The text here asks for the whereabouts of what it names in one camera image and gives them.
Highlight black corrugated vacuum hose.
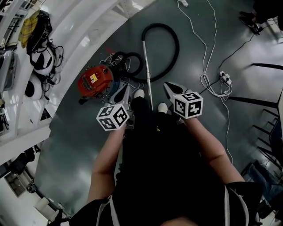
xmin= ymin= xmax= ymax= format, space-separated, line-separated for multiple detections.
xmin=110 ymin=23 xmax=180 ymax=83

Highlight grey white appliance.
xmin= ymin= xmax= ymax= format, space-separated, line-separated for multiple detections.
xmin=0 ymin=49 xmax=18 ymax=92

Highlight black floor cable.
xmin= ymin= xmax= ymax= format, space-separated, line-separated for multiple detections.
xmin=198 ymin=21 xmax=283 ymax=94

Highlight white helmet black opening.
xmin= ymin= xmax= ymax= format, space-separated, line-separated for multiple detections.
xmin=30 ymin=47 xmax=56 ymax=71
xmin=23 ymin=74 xmax=44 ymax=101

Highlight person's left forearm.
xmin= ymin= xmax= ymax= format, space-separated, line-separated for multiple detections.
xmin=87 ymin=127 xmax=126 ymax=205

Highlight white looped cables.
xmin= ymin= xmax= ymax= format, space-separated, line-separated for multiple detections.
xmin=99 ymin=53 xmax=144 ymax=104

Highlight black device with cables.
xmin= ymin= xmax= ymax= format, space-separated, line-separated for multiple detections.
xmin=26 ymin=10 xmax=53 ymax=56

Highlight blue denim fabric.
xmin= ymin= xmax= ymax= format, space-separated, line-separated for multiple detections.
xmin=243 ymin=161 xmax=283 ymax=212

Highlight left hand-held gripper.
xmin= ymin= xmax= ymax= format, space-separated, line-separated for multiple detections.
xmin=96 ymin=85 xmax=136 ymax=131

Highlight red teal vacuum cleaner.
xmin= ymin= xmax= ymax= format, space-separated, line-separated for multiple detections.
xmin=77 ymin=64 xmax=121 ymax=105

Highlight yellow cloth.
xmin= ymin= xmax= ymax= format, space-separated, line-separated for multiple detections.
xmin=18 ymin=10 xmax=42 ymax=49

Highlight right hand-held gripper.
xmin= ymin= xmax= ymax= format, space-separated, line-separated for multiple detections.
xmin=164 ymin=82 xmax=204 ymax=125

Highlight person's right beige shoe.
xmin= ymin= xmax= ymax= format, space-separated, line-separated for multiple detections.
xmin=157 ymin=102 xmax=168 ymax=115

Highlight thin white cable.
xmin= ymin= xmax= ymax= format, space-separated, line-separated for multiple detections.
xmin=220 ymin=81 xmax=234 ymax=165

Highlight person's black striped shirt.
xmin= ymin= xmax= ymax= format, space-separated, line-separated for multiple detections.
xmin=47 ymin=132 xmax=265 ymax=226

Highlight white extension cord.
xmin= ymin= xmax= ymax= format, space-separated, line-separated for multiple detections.
xmin=176 ymin=0 xmax=233 ymax=98

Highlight silver vacuum wand tube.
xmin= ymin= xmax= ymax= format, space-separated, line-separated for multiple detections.
xmin=141 ymin=39 xmax=155 ymax=111

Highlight person's black trousers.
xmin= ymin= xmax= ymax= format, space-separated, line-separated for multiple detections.
xmin=122 ymin=97 xmax=199 ymax=168

